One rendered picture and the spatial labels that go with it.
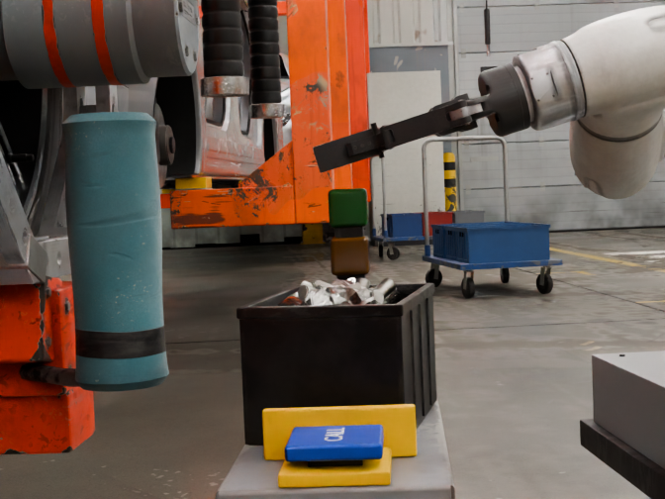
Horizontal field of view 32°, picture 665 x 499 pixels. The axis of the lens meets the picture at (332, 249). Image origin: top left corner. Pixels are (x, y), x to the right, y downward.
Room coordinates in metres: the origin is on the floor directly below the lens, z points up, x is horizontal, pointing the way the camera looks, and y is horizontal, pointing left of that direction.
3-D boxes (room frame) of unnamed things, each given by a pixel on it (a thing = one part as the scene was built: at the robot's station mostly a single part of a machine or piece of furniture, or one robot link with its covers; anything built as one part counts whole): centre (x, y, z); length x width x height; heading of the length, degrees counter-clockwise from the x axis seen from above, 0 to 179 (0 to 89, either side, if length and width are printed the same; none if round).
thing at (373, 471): (0.85, 0.00, 0.46); 0.08 x 0.08 x 0.01; 87
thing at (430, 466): (1.02, -0.01, 0.44); 0.43 x 0.17 x 0.03; 177
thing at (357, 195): (1.22, -0.02, 0.64); 0.04 x 0.04 x 0.04; 87
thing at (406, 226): (10.69, -0.90, 0.48); 1.00 x 0.61 x 0.96; 99
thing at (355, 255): (1.22, -0.02, 0.59); 0.04 x 0.04 x 0.04; 87
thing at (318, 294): (1.04, -0.01, 0.51); 0.20 x 0.14 x 0.13; 168
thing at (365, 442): (0.85, 0.00, 0.47); 0.07 x 0.07 x 0.02; 87
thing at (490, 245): (7.08, -0.95, 0.48); 1.00 x 0.61 x 0.96; 8
